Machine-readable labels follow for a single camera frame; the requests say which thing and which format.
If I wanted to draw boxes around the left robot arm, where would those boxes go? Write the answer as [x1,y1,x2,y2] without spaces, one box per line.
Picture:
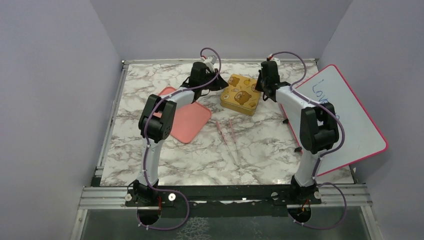
[132,61,228,206]

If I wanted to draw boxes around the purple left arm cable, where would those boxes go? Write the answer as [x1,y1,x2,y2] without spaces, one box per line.
[136,47,222,231]

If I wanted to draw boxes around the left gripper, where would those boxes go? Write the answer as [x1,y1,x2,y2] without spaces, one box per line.
[198,68,228,91]

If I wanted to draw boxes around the pink framed whiteboard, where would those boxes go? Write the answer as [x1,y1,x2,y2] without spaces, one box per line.
[293,64,389,176]

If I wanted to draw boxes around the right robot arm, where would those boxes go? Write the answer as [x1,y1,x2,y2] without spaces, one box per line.
[255,57,346,204]

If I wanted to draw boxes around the silver tin lid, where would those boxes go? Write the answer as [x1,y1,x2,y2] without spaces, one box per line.
[220,74,261,105]

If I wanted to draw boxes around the gold chocolate tin box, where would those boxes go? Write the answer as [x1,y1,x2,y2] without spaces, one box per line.
[220,99,259,116]

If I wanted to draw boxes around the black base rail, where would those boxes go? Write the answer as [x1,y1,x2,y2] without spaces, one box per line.
[124,184,322,220]

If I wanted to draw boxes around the pink silicone tongs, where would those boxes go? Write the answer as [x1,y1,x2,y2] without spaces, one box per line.
[215,118,242,167]

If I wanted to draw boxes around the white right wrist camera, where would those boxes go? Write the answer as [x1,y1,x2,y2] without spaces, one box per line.
[270,57,281,66]

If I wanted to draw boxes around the pink plastic tray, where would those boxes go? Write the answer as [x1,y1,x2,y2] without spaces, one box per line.
[158,87,212,144]

